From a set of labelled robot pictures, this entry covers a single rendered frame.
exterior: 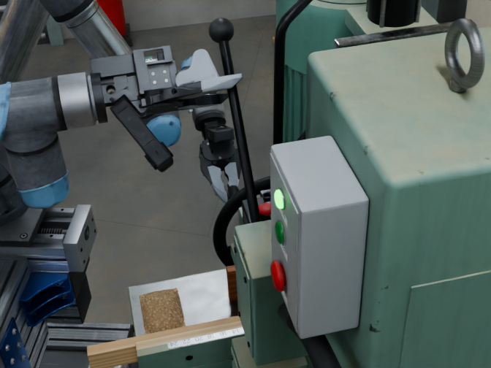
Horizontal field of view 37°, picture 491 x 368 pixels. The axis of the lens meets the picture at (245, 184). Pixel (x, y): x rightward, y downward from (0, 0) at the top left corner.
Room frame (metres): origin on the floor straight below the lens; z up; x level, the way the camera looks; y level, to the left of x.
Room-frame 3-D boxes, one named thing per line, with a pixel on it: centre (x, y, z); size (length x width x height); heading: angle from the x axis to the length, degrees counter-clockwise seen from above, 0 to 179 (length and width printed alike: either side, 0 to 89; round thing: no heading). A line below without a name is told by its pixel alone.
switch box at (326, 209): (0.51, -0.06, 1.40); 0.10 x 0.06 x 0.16; 12
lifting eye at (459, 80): (0.56, -0.19, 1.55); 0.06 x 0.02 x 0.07; 12
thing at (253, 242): (0.61, -0.03, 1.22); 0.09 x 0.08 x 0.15; 12
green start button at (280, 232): (0.50, -0.03, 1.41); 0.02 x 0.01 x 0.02; 12
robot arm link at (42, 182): (0.88, 0.31, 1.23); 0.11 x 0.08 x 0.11; 36
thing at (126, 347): (0.82, -0.01, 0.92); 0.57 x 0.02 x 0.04; 102
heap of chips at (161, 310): (0.88, 0.16, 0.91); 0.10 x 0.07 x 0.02; 12
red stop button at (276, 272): (0.50, -0.03, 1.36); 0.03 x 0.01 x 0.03; 12
